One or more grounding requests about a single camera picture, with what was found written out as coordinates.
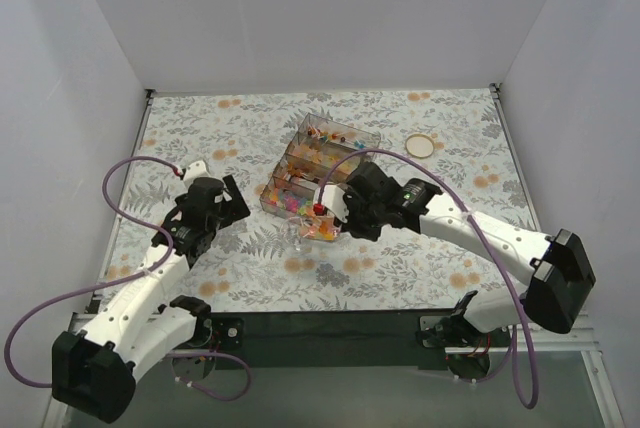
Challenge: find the clear compartment candy box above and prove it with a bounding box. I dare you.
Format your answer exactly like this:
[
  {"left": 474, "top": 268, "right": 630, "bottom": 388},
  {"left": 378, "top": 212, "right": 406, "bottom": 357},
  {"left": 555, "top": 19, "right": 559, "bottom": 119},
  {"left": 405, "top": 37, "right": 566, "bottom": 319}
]
[{"left": 260, "top": 113, "right": 381, "bottom": 242}]

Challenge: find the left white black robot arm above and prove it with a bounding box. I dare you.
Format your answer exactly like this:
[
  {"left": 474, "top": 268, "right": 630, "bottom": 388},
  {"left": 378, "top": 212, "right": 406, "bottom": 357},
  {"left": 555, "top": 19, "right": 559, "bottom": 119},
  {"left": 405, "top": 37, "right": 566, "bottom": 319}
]
[{"left": 51, "top": 173, "right": 250, "bottom": 423}]

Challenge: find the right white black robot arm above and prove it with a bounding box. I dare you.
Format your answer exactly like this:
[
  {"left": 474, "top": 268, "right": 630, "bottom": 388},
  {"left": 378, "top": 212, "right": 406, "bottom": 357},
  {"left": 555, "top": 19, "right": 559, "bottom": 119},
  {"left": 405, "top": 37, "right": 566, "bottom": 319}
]
[{"left": 325, "top": 162, "right": 596, "bottom": 346}]

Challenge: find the round wooden jar lid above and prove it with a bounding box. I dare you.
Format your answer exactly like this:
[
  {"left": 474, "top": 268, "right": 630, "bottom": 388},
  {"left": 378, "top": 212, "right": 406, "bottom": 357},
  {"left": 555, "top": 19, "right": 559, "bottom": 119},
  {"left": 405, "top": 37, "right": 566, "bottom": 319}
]
[{"left": 405, "top": 133, "right": 435, "bottom": 159}]

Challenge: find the floral patterned table mat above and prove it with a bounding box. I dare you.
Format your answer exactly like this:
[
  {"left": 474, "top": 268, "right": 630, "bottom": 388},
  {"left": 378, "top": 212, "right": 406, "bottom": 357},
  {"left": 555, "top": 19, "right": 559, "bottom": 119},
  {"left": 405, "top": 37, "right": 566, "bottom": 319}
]
[{"left": 125, "top": 89, "right": 537, "bottom": 311}]

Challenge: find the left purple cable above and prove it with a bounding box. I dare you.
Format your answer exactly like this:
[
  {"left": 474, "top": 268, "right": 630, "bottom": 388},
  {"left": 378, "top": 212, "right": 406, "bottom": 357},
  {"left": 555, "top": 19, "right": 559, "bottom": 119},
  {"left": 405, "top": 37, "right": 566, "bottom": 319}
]
[{"left": 2, "top": 156, "right": 254, "bottom": 402}]

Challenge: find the purple cable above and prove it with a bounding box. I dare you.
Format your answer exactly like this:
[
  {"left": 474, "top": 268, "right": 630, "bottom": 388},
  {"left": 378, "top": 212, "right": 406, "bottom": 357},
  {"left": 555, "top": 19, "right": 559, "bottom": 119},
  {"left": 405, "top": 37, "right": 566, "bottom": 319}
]
[
  {"left": 2, "top": 156, "right": 254, "bottom": 402},
  {"left": 317, "top": 147, "right": 540, "bottom": 409}
]

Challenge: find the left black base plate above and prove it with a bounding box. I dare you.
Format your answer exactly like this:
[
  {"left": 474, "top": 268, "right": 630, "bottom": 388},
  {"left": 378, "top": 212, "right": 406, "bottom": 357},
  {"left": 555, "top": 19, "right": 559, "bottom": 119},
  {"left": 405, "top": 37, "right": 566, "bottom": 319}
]
[{"left": 176, "top": 314, "right": 244, "bottom": 351}]

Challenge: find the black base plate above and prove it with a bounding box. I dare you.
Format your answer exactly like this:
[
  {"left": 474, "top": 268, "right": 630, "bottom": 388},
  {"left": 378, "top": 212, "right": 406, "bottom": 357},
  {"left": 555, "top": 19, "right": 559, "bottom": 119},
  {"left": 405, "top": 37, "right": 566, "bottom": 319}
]
[
  {"left": 176, "top": 314, "right": 244, "bottom": 351},
  {"left": 417, "top": 317, "right": 511, "bottom": 382}
]

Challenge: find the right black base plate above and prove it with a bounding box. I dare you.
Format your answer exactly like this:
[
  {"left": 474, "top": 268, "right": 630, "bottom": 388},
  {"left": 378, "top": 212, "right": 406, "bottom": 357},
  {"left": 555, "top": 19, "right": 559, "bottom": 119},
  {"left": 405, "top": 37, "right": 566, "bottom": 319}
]
[{"left": 417, "top": 317, "right": 511, "bottom": 382}]

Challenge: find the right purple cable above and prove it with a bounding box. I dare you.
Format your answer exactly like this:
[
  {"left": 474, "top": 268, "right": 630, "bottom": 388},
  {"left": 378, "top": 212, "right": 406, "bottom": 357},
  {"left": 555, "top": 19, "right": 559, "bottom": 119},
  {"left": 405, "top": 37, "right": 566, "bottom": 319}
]
[{"left": 317, "top": 147, "right": 540, "bottom": 409}]

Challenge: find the aluminium frame rail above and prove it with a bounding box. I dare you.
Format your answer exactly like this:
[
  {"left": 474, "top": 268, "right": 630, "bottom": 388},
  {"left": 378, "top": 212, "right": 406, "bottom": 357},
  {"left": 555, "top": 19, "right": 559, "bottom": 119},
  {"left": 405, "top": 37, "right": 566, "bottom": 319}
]
[{"left": 39, "top": 311, "right": 626, "bottom": 428}]

